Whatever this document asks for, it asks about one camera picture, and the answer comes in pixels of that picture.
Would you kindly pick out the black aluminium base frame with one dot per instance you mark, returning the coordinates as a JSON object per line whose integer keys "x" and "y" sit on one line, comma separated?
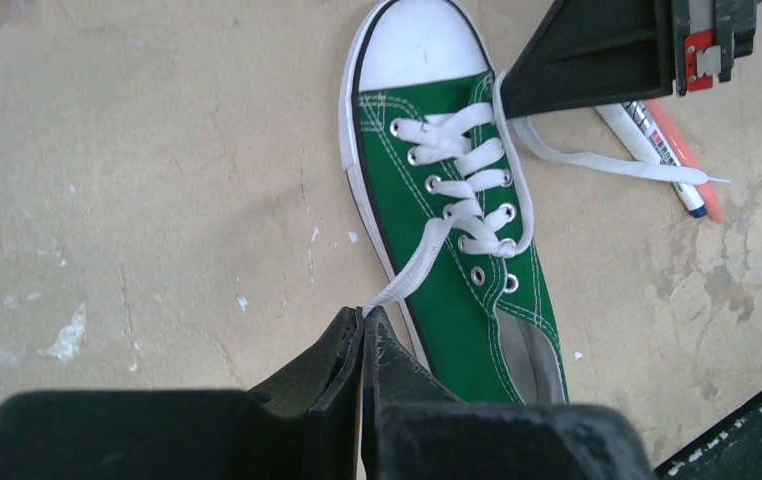
{"x": 731, "y": 449}

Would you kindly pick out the orange marker pen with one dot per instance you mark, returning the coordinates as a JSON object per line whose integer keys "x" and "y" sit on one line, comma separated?
{"x": 676, "y": 149}

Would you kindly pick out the white shoelace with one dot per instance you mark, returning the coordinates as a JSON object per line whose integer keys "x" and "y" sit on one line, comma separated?
{"x": 491, "y": 202}

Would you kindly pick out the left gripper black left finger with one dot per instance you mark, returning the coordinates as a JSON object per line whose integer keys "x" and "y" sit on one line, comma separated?
{"x": 300, "y": 423}

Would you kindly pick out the green canvas sneaker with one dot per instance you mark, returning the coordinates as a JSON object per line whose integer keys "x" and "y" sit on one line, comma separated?
{"x": 483, "y": 326}

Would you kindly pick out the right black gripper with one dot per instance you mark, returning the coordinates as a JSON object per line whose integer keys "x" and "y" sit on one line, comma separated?
{"x": 587, "y": 53}

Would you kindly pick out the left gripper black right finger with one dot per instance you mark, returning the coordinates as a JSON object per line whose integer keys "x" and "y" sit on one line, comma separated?
{"x": 415, "y": 428}

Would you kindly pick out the grey marker pen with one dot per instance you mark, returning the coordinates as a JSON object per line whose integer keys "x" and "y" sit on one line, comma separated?
{"x": 652, "y": 146}

